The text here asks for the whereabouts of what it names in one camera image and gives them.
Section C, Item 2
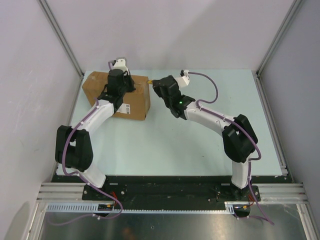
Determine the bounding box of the brown cardboard express box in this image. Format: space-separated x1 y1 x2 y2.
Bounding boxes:
82 71 151 121

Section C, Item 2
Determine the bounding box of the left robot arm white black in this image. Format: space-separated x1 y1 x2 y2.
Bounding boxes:
55 66 135 200

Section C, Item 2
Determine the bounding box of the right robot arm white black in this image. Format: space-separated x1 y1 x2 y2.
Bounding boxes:
149 74 262 201

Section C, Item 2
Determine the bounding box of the white shipping label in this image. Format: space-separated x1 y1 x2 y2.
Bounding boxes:
117 103 131 115

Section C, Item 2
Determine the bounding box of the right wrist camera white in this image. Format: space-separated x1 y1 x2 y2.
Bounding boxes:
174 70 190 88

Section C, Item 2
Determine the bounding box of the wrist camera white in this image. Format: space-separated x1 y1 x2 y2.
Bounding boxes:
113 57 129 73
174 70 190 88

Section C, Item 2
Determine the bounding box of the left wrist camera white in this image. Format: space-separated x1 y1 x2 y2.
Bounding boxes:
113 57 129 73

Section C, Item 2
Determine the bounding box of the left aluminium frame post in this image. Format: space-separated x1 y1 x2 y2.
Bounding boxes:
36 0 85 77

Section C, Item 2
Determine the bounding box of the aluminium frame post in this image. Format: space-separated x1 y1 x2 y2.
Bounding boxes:
256 0 305 77
36 0 85 77

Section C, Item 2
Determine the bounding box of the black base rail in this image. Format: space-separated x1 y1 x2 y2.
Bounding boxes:
51 174 293 211

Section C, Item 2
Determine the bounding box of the white slotted cable duct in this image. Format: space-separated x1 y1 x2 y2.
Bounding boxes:
46 202 243 214

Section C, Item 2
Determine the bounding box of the right aluminium frame post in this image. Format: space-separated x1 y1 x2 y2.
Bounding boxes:
256 0 305 77

